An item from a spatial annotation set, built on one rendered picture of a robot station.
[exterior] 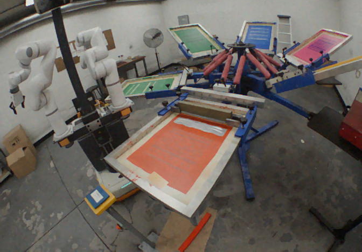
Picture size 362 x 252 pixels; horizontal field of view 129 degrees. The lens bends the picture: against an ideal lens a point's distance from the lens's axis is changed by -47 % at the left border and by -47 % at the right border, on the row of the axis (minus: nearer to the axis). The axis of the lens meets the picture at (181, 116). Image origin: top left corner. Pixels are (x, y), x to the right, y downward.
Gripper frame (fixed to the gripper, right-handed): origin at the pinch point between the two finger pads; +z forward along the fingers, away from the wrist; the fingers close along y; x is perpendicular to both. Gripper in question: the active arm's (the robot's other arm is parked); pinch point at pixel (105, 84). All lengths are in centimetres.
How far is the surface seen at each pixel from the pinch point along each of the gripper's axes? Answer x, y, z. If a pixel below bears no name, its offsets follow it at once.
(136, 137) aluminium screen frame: 1, -42, 39
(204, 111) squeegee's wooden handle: -42, -54, 46
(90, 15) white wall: -50, 287, -211
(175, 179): -2, -78, 54
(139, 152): 4, -51, 44
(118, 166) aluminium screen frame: 17, -59, 41
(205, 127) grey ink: -36, -58, 53
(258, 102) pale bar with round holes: -73, -70, 56
